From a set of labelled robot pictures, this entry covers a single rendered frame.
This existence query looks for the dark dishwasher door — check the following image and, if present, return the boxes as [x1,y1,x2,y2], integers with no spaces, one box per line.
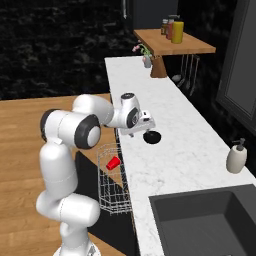
[74,150,142,256]

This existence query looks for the pink flowers in grey vase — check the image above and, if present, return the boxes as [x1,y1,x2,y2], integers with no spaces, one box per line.
[131,39,154,70]

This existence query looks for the red cup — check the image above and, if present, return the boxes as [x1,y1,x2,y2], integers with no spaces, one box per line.
[105,155,122,171]

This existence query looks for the wooden shelf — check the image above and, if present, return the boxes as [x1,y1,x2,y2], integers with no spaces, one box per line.
[132,28,217,57]

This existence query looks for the yellow bottle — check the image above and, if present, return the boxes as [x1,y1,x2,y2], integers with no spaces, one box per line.
[171,20,185,45]

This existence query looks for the brown jar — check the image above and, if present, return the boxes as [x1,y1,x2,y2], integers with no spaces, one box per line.
[160,18,170,36]

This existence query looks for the beige soap dispenser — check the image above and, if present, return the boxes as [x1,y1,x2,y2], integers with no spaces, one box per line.
[225,137,249,175]

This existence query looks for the hanging grey utensil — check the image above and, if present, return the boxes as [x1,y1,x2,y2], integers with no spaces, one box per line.
[184,54,194,91]
[189,54,201,98]

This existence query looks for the dark grey sink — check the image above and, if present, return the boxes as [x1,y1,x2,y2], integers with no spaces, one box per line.
[148,183,256,256]

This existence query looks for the wire dishwasher rack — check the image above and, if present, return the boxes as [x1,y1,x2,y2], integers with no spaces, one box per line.
[96,142,134,215]

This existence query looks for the dark grey cabinet door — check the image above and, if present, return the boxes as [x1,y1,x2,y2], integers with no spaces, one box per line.
[215,0,256,135]

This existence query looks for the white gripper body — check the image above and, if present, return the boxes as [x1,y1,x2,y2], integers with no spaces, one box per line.
[118,117,157,138]

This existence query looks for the black bowl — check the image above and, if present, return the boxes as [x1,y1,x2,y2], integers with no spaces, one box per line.
[142,130,163,146]

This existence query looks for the orange bottle with grey cap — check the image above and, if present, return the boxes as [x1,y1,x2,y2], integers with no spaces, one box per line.
[166,14,181,41]

